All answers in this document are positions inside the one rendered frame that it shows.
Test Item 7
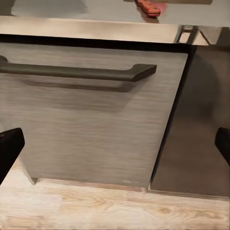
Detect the parer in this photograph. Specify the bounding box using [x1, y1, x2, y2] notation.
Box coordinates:
[137, 0, 161, 17]

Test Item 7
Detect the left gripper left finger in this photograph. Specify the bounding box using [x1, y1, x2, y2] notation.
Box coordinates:
[0, 127, 25, 184]

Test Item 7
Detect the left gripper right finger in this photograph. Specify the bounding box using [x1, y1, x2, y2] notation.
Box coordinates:
[215, 127, 230, 166]

